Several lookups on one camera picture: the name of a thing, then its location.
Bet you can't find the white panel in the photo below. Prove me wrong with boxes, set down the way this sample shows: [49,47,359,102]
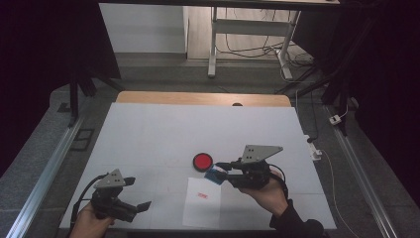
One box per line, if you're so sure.
[98,3,187,55]

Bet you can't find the tangle of black floor cables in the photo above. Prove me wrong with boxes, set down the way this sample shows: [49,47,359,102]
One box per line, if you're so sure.
[216,8,315,84]

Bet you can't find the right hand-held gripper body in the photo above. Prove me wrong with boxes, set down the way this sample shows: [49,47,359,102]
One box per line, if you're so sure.
[227,144,284,190]

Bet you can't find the white-legged desk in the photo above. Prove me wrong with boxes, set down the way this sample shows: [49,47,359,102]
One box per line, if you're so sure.
[98,0,341,81]

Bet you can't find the round red ink pad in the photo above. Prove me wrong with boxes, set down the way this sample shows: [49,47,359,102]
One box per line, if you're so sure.
[192,152,214,174]

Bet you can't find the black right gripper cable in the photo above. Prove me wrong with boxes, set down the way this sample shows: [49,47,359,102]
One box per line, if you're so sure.
[267,164,290,200]

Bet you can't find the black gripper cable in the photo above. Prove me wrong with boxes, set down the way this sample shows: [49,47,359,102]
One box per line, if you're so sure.
[69,173,111,233]
[267,164,290,200]

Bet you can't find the blue stamp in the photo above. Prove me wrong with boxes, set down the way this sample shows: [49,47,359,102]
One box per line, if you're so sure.
[203,164,229,186]

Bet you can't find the aluminium rail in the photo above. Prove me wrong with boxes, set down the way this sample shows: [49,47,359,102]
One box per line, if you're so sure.
[6,115,86,238]
[325,105,399,238]

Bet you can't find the thin white cable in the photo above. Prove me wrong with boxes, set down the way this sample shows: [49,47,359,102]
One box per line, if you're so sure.
[320,149,363,238]

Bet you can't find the white power strip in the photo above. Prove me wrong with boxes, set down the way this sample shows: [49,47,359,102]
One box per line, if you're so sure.
[303,133,323,163]

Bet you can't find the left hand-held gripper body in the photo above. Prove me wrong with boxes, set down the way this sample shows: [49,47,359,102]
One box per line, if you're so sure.
[90,169,140,223]

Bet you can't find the large white table cover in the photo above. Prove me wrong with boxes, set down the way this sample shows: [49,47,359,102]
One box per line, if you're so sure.
[58,102,338,232]

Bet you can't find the white paper sheet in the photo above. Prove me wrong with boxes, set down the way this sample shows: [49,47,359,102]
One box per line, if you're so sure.
[182,177,223,229]

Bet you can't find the black curtain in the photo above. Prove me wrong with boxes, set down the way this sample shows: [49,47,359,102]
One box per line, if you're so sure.
[293,0,420,207]
[0,0,122,179]

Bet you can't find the black metal stand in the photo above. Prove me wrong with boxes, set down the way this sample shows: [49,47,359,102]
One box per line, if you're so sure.
[276,62,353,137]
[66,63,126,128]

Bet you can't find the person's right hand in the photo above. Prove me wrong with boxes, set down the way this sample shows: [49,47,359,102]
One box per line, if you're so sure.
[238,170,288,218]

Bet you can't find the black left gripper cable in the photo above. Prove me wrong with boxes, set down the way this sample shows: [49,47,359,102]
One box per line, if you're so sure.
[69,173,111,233]

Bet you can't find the person's left hand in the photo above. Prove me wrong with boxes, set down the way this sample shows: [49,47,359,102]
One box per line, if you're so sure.
[68,202,115,238]

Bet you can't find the black rectangular floor frame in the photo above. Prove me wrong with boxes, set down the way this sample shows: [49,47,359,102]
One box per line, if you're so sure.
[69,128,96,153]

